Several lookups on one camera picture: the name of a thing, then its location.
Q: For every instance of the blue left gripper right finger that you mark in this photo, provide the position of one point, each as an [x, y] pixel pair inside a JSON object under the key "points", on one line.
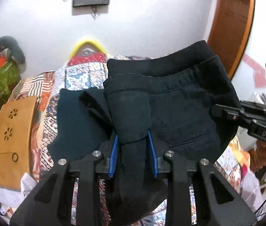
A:
{"points": [[152, 155]]}

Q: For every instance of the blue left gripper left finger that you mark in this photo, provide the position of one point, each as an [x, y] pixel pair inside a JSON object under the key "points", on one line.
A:
{"points": [[113, 157]]}

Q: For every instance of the black pants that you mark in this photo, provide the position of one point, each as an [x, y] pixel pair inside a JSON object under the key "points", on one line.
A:
{"points": [[170, 98]]}

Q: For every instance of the person's right hand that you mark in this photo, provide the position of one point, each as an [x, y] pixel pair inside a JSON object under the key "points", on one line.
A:
{"points": [[258, 156]]}

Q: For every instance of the folded dark teal garment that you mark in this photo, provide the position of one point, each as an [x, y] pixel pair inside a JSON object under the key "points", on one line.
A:
{"points": [[83, 122]]}

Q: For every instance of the patchwork patterned bedspread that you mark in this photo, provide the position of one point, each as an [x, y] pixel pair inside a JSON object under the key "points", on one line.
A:
{"points": [[217, 202]]}

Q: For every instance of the white plastic bag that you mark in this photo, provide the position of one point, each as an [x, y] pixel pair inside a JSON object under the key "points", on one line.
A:
{"points": [[10, 199]]}

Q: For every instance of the brown wooden door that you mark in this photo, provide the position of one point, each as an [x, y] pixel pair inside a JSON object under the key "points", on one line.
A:
{"points": [[230, 31]]}

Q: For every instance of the green fabric storage bag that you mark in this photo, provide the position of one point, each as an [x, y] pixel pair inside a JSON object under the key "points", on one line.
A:
{"points": [[9, 78]]}

